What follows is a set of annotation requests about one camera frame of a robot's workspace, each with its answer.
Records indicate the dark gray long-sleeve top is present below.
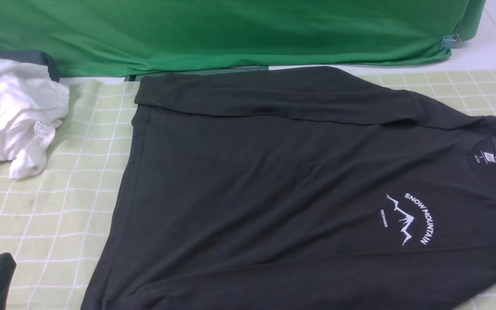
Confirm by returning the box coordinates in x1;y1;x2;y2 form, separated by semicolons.
81;66;496;310

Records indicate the green checkered tablecloth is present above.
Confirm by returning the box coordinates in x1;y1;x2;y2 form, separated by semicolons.
0;69;496;310

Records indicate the white crumpled shirt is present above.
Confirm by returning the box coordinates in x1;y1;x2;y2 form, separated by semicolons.
0;59;69;179

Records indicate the dark green metal base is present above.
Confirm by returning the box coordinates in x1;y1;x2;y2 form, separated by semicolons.
124;65;269;82

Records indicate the green backdrop cloth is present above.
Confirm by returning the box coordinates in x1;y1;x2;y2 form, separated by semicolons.
0;0;485;77

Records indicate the teal binder clip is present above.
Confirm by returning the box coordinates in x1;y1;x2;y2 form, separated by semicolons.
440;33;462;50

